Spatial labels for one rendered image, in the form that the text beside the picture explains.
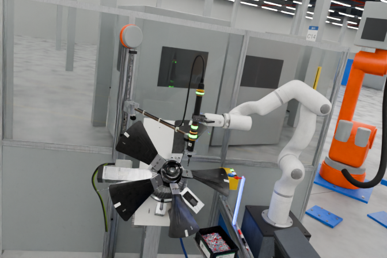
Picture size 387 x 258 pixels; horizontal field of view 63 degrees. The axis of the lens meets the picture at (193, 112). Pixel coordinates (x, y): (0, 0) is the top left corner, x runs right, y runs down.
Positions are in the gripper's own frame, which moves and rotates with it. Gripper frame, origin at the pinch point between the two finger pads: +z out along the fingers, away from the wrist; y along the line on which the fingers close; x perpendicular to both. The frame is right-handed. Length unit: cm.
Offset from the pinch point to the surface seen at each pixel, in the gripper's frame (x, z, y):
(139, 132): -15.7, 29.5, 9.7
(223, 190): -38.5, -21.1, -9.4
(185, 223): -54, 0, -18
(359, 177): -125, -312, 223
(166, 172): -31.8, 12.6, -5.6
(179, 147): -22.1, 5.0, 8.9
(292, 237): -28, -34, -63
